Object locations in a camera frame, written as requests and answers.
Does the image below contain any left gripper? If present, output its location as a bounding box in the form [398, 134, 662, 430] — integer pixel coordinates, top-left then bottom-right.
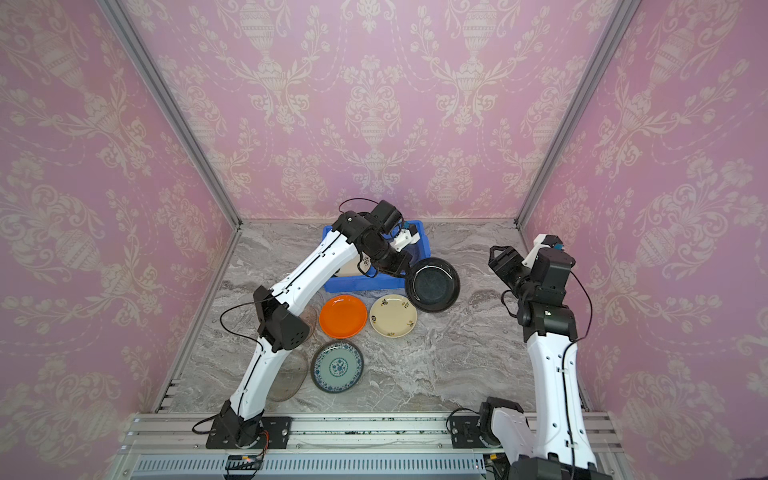
[362, 234, 415, 276]

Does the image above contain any black round plate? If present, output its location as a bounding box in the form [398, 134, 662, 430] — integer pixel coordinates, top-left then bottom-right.
[405, 257, 461, 313]

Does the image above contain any right aluminium frame post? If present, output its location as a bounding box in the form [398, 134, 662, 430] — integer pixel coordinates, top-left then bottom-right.
[515, 0, 641, 231]

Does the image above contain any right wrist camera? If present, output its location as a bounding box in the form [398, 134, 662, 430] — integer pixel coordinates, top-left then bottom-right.
[523, 234, 564, 268]

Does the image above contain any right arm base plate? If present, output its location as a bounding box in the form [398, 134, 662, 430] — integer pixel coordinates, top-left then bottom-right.
[447, 415, 499, 449]

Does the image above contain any cream plate with black patch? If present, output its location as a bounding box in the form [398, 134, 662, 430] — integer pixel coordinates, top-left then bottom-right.
[335, 256, 370, 278]

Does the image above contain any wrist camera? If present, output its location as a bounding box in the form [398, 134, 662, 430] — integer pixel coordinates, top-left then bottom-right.
[390, 223, 421, 252]
[523, 234, 564, 268]

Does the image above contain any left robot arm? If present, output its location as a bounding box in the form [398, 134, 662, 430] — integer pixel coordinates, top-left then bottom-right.
[207, 200, 420, 448]

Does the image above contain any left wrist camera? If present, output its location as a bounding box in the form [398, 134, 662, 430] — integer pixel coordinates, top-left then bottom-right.
[390, 223, 421, 252]

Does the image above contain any blue patterned ceramic plate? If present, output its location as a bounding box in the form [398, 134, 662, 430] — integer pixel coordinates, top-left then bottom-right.
[310, 340, 364, 394]

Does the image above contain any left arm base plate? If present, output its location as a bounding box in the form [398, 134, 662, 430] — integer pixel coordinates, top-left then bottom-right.
[205, 416, 293, 451]

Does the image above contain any aluminium mounting rail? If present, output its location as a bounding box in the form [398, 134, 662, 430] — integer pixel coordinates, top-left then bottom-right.
[110, 411, 628, 480]

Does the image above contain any brown transparent glass plate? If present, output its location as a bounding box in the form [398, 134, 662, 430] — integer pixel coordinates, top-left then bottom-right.
[300, 304, 319, 339]

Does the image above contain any cream floral plate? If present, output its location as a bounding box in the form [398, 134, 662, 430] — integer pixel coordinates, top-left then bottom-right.
[369, 294, 418, 338]

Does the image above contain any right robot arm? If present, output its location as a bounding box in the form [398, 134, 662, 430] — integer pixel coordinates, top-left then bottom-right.
[479, 235, 605, 479]

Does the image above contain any left aluminium frame post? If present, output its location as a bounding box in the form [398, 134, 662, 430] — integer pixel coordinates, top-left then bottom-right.
[97, 0, 242, 230]

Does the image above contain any orange plastic plate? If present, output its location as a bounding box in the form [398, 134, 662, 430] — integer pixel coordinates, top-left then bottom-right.
[318, 295, 368, 339]

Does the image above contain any clear grey glass plate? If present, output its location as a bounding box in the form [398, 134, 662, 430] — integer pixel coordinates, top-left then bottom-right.
[267, 351, 309, 403]

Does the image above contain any aluminium frame post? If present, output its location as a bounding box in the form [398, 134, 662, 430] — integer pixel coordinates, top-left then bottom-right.
[515, 0, 641, 231]
[97, 0, 242, 230]

